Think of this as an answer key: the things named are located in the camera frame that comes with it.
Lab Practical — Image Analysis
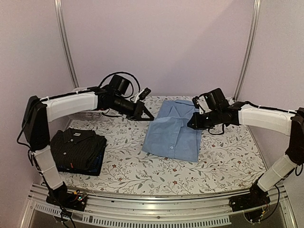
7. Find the right aluminium frame post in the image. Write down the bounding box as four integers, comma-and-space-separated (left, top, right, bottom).
233, 0, 261, 101

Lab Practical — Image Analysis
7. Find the light blue long sleeve shirt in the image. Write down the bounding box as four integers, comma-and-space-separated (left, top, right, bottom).
142, 100, 202, 162

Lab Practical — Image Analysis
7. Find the floral patterned table cloth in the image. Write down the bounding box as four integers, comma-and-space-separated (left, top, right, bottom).
60, 110, 266, 196

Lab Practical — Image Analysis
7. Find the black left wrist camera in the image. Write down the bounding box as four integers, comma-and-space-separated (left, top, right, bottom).
109, 74, 131, 95

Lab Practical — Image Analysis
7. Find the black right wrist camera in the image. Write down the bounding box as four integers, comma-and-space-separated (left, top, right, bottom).
199, 88, 229, 111

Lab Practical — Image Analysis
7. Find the aluminium frame post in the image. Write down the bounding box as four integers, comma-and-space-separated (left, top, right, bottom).
233, 0, 261, 101
54, 0, 79, 88

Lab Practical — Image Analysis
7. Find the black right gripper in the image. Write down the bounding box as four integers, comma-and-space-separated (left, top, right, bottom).
187, 109, 221, 131

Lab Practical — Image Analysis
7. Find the aluminium front rail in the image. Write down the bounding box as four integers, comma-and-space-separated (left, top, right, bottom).
23, 184, 290, 222

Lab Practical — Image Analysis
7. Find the left aluminium frame post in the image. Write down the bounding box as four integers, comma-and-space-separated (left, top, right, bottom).
54, 0, 79, 88

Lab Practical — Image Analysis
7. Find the black pinstriped folded shirt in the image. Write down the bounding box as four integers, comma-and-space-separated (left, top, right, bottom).
50, 128, 107, 170

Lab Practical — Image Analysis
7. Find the dark blue folded shirt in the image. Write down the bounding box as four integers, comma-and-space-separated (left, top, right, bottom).
57, 152, 104, 176

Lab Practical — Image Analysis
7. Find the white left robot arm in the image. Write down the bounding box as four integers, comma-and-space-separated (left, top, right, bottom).
21, 86, 154, 206

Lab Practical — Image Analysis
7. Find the white plastic laundry basket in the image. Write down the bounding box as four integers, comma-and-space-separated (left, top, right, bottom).
68, 87, 124, 121

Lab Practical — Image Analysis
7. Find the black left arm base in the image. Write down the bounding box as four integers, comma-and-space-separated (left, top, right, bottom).
46, 182, 87, 211

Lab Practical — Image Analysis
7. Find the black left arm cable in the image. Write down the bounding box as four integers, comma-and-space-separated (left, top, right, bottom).
98, 72, 152, 100

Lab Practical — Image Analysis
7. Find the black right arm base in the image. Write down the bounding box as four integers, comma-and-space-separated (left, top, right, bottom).
229, 181, 270, 223

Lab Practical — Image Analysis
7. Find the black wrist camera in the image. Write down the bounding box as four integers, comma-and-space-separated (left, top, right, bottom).
109, 74, 131, 95
199, 88, 229, 111

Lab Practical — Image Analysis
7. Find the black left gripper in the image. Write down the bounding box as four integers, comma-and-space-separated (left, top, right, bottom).
113, 95, 155, 122

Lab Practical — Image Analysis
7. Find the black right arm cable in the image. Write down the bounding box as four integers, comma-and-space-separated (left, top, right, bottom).
261, 163, 304, 221

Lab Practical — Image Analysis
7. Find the perforated metal front panel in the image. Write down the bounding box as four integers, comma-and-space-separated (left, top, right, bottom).
33, 202, 232, 227

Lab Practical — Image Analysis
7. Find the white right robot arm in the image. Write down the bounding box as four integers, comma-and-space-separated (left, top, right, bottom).
187, 101, 304, 207

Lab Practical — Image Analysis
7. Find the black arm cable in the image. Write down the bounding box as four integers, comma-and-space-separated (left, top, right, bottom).
98, 72, 152, 100
261, 163, 304, 221

